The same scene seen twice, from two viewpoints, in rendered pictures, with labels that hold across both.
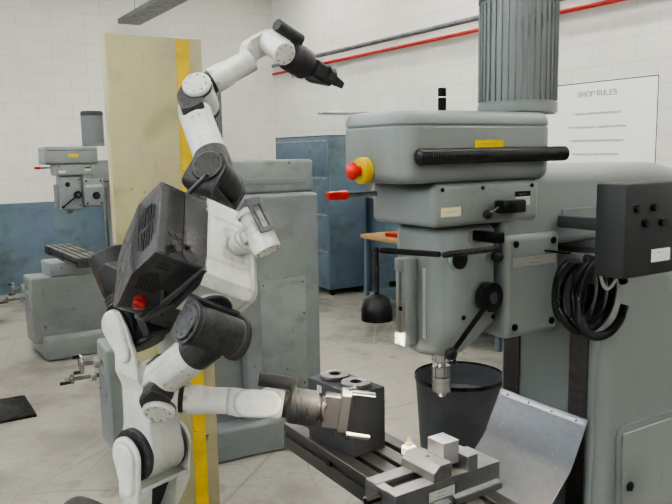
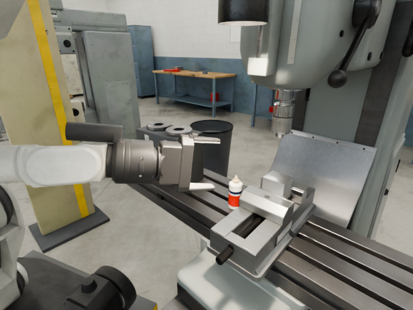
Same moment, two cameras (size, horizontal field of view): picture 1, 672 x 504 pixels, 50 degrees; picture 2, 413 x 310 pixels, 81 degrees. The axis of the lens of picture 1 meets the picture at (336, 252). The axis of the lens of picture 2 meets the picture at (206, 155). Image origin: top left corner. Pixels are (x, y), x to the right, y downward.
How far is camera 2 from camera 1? 134 cm
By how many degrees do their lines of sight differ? 21
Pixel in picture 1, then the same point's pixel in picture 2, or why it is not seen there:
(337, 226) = (141, 68)
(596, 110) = not seen: hidden behind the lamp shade
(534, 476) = (327, 194)
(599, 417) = (385, 145)
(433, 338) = (304, 62)
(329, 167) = (136, 40)
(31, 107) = not seen: outside the picture
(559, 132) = not seen: hidden behind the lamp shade
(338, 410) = (179, 162)
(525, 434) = (312, 161)
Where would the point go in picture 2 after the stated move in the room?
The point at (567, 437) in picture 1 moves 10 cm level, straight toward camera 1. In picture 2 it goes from (356, 162) to (372, 176)
